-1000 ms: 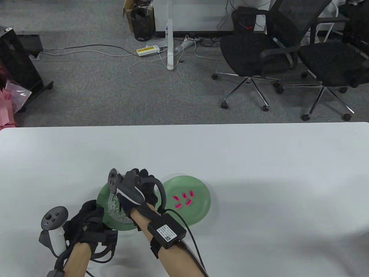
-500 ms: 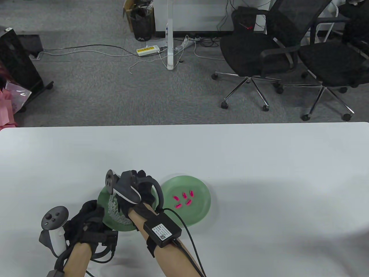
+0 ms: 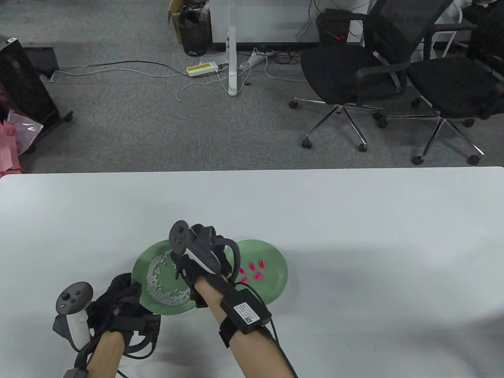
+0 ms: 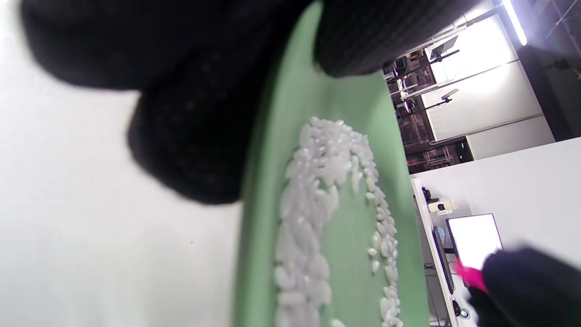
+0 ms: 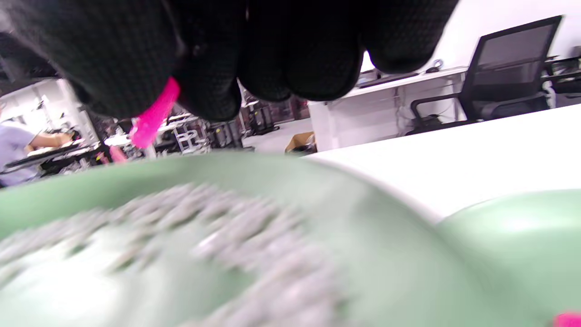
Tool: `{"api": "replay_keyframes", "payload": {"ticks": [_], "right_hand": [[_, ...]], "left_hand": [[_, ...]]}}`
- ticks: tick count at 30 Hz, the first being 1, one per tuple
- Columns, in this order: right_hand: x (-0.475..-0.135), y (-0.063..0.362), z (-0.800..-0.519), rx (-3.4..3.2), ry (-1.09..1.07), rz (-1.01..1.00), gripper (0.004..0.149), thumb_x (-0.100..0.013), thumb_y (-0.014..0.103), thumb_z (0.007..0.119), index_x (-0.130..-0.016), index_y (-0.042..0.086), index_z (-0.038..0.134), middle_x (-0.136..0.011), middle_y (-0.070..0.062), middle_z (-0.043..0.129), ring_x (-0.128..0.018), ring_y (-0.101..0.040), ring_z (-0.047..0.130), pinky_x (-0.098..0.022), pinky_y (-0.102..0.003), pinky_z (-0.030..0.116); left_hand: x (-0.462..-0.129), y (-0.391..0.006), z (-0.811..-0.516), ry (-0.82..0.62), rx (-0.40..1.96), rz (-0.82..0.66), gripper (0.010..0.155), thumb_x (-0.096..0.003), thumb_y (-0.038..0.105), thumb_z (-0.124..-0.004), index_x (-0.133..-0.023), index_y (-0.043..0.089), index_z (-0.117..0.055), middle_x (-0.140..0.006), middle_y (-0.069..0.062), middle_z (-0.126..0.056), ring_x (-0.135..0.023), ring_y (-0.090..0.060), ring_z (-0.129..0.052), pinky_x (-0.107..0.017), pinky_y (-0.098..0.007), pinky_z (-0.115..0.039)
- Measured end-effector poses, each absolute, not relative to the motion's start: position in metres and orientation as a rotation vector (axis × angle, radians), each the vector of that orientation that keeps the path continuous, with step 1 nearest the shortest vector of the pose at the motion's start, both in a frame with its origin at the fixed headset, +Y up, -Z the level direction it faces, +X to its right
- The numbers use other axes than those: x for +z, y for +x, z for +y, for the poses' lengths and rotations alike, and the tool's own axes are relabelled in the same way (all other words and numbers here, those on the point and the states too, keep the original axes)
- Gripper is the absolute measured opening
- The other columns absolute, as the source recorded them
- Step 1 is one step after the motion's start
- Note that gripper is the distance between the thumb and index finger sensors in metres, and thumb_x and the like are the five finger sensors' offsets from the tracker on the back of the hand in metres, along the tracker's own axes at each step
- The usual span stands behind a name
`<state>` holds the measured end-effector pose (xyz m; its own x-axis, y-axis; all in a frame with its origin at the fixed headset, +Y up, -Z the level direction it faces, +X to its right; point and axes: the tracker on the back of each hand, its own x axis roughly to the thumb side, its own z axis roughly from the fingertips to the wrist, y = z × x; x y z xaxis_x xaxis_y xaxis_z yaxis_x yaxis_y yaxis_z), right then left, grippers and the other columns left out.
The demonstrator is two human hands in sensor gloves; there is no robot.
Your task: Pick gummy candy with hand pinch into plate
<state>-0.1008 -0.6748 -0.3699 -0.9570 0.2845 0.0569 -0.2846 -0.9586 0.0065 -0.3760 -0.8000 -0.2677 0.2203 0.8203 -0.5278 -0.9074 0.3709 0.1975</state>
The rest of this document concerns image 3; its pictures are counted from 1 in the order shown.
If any black floor cable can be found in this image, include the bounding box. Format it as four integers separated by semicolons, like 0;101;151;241
51;61;189;77

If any grey floor cable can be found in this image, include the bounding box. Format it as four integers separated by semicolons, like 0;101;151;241
59;68;189;78

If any white desk leg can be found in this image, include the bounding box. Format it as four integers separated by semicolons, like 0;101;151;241
226;0;239;96

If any person's left forearm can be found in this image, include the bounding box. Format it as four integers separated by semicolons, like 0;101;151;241
87;331;124;378

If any person's right hand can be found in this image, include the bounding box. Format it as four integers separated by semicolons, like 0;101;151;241
171;251;237;310

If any brown cardboard box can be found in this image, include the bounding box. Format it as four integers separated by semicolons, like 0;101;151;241
169;0;187;44

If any black mesh office chair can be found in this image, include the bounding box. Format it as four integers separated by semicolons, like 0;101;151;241
386;0;504;166
289;0;453;153

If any black computer tower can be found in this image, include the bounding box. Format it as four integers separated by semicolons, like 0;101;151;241
316;9;351;47

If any yellow and white power strip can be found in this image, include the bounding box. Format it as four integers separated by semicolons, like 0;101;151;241
186;62;219;78

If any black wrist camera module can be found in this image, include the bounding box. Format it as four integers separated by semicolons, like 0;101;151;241
138;314;162;339

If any pink plastic bag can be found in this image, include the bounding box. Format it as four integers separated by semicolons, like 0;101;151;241
6;110;43;156

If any thick black cable loop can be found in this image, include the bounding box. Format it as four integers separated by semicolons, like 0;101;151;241
122;337;158;359
220;238;241;278

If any white desk panel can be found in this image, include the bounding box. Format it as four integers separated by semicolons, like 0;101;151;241
211;0;371;43

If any black trash bin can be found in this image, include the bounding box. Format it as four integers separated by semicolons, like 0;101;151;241
176;9;212;56

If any black cable bundle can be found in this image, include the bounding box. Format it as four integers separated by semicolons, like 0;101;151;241
272;49;304;65

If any grey handheld controller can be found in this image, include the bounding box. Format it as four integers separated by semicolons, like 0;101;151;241
169;220;226;275
53;282;94;352

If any green plate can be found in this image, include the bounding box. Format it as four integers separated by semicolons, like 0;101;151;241
131;239;233;316
225;239;289;305

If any person's left hand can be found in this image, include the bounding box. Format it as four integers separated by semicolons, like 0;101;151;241
86;273;154;337

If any person's right forearm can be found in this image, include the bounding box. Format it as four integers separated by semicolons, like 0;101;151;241
195;282;294;378

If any black cabinet on wheels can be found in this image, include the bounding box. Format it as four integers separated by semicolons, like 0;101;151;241
0;37;74;154

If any white chair frame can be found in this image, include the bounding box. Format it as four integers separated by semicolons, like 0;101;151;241
419;7;464;61

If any thin white floor cable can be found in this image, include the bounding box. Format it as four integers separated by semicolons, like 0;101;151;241
176;71;230;102

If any black low box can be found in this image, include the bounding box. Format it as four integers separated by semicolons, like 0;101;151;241
26;47;59;79

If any pink paper bag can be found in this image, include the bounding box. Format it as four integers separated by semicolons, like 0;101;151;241
0;120;25;176

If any ring of white rice grains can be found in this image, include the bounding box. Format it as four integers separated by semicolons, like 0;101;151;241
146;248;191;307

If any black wrist strap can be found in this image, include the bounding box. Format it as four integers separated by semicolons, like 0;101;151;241
219;317;246;349

